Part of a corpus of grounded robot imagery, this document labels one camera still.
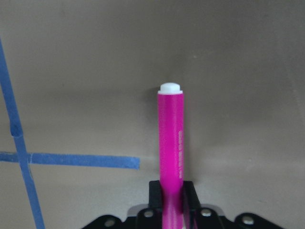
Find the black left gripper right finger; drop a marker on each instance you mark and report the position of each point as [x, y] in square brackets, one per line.
[190, 199]

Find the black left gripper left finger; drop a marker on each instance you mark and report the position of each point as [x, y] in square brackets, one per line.
[155, 195]

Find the pink highlighter pen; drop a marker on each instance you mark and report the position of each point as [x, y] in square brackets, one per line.
[170, 101]

